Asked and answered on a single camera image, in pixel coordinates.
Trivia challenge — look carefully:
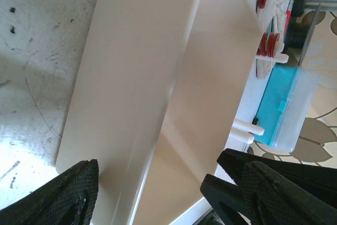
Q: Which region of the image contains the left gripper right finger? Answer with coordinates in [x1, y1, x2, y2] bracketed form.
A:
[239, 162, 336, 224]

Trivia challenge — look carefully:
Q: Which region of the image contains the cream plastic tray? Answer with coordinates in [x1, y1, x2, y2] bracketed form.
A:
[56, 0, 262, 224]

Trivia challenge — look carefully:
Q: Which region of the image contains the clear teal storage box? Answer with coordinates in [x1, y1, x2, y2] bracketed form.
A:
[255, 65, 320, 153]

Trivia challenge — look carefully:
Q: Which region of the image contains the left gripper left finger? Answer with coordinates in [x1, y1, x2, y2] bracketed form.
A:
[1, 159, 99, 224]

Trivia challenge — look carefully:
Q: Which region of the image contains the short red spring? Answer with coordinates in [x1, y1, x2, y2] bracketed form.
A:
[257, 32, 280, 58]

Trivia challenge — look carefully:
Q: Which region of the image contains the beige work glove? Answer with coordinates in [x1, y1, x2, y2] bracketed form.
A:
[255, 0, 300, 80]

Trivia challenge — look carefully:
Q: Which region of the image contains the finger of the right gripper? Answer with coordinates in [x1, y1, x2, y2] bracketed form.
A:
[200, 149, 336, 224]

